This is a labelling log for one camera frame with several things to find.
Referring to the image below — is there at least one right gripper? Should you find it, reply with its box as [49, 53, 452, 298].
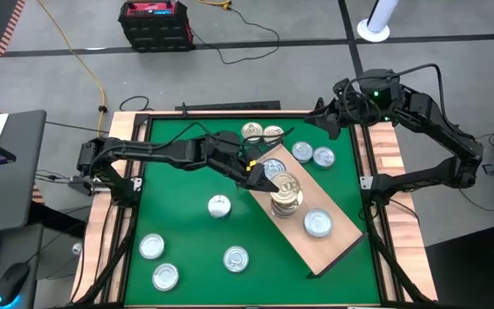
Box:
[304, 76, 366, 141]

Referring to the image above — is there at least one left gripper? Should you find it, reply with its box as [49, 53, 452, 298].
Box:
[216, 149, 280, 193]

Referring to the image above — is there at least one red label seafood can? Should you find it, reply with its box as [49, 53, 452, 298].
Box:
[262, 157, 287, 180]

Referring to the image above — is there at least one teal label seafood can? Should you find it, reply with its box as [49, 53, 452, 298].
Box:
[312, 145, 336, 168]

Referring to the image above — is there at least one silver-lid seafood can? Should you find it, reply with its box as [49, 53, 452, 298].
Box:
[152, 262, 180, 293]
[303, 208, 334, 239]
[139, 233, 166, 261]
[207, 194, 232, 220]

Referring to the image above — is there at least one blue albacore tuna can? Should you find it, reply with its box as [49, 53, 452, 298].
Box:
[223, 245, 250, 274]
[291, 141, 314, 164]

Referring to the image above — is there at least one black perforated panel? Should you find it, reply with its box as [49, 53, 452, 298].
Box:
[174, 100, 282, 112]

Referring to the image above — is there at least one white round stand base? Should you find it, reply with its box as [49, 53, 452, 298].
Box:
[357, 0, 401, 44]

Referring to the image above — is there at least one green table mat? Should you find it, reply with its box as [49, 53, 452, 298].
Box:
[124, 118, 381, 306]

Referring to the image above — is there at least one black crate with red top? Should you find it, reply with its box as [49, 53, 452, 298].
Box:
[117, 0, 196, 53]

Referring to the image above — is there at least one black desk base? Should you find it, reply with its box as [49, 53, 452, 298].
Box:
[27, 201, 87, 239]

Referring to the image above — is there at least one plain black floor mat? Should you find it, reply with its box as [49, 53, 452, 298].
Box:
[425, 226, 494, 309]

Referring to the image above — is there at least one grey desk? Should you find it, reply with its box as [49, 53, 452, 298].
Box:
[0, 109, 47, 236]

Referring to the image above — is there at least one grey keyboard tray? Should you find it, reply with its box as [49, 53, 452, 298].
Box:
[0, 222, 45, 309]

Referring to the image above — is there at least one black computer mouse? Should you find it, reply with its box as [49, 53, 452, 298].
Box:
[0, 261, 30, 307]

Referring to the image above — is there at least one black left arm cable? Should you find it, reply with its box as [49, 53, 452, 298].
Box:
[156, 121, 295, 149]

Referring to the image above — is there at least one black crate power cable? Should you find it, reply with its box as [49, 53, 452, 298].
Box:
[189, 4, 281, 66]

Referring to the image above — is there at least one yellow power cord plug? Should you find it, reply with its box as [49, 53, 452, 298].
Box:
[198, 0, 233, 11]

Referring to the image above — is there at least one black coiled floor cable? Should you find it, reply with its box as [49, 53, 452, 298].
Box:
[118, 94, 152, 112]

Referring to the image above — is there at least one long black floor cable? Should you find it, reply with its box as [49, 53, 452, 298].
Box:
[456, 132, 494, 214]

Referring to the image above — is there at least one yellow extension cable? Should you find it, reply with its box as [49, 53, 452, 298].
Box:
[35, 0, 109, 158]

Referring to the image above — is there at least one thin black cable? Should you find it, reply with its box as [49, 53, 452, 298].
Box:
[44, 120, 111, 134]

